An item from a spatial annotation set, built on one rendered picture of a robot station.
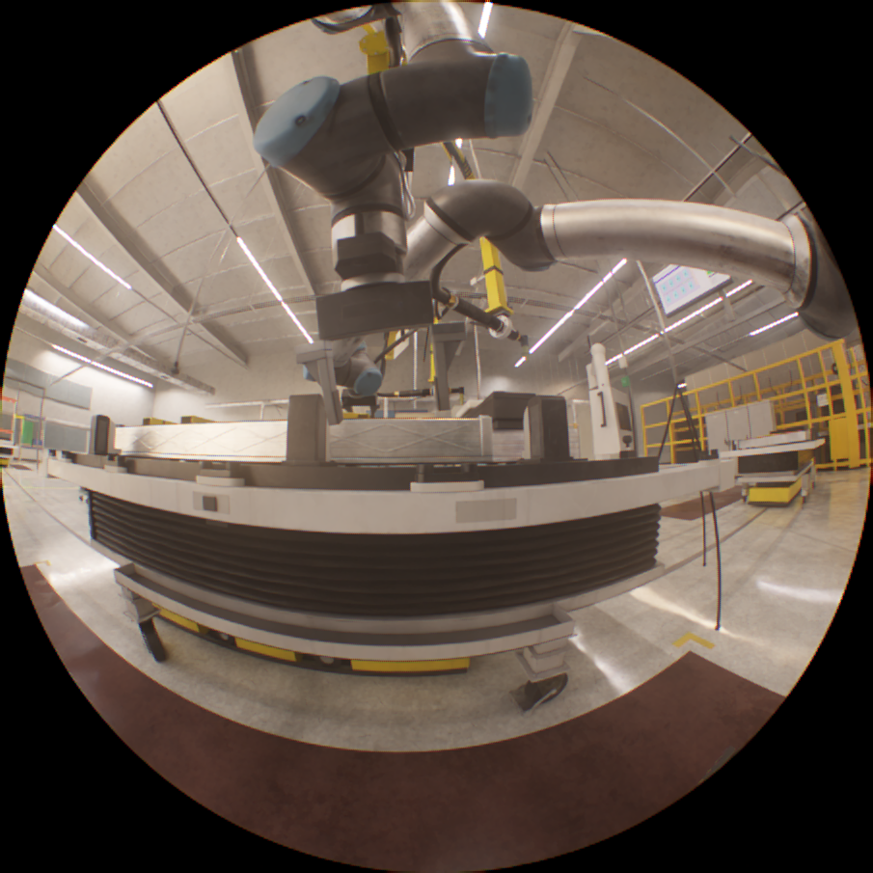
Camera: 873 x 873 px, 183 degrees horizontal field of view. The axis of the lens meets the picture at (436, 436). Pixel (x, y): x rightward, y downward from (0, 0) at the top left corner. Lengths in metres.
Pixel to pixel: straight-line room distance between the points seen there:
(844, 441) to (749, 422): 3.31
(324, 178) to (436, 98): 0.13
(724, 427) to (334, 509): 9.52
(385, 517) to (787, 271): 0.72
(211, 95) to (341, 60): 3.82
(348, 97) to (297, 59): 9.73
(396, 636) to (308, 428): 0.63
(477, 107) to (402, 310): 0.22
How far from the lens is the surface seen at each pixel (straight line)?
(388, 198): 0.34
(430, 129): 0.26
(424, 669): 1.20
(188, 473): 0.67
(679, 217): 0.49
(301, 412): 0.52
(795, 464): 4.62
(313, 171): 0.29
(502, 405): 0.84
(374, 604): 0.83
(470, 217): 0.48
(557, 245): 0.52
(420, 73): 0.26
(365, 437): 0.65
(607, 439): 3.46
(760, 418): 9.11
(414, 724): 1.08
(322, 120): 0.26
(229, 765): 1.08
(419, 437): 0.64
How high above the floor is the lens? 0.88
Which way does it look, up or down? 6 degrees up
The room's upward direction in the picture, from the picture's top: 1 degrees counter-clockwise
